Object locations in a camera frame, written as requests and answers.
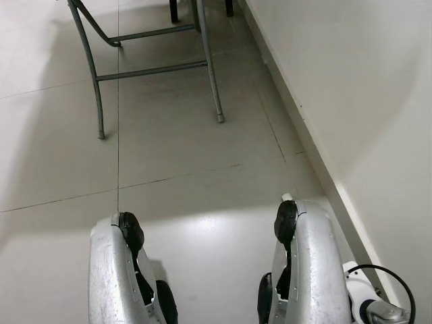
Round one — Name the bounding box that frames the grey metal table crossbar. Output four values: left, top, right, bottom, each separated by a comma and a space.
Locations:
111, 26, 200, 47
97, 61, 209, 83

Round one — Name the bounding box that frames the grey curved table brace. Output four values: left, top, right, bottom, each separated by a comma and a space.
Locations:
67, 0, 124, 48

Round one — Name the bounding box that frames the silver left robot leg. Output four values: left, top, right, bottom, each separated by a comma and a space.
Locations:
88, 211, 180, 324

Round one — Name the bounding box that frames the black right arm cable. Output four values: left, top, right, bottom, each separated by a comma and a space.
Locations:
348, 265, 416, 321

